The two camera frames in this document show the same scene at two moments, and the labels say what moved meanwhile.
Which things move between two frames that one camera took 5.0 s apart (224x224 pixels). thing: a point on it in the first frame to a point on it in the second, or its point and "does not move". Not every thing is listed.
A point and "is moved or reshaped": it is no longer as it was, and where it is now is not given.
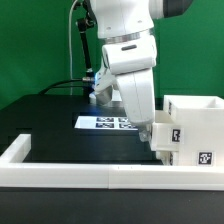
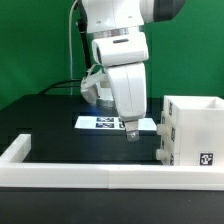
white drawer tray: (168, 136) is moved or reshaped
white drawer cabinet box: (202, 119) does not move
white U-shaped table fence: (16, 173) does not move
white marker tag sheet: (104, 123) does not move
